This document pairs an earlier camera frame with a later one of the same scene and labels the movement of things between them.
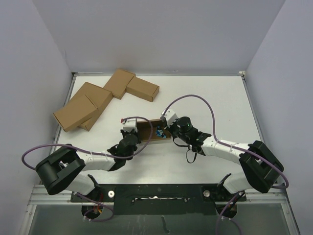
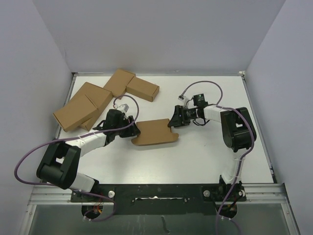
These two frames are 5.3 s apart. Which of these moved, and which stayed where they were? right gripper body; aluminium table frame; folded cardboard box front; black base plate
Moved: right gripper body
Stayed: aluminium table frame; folded cardboard box front; black base plate
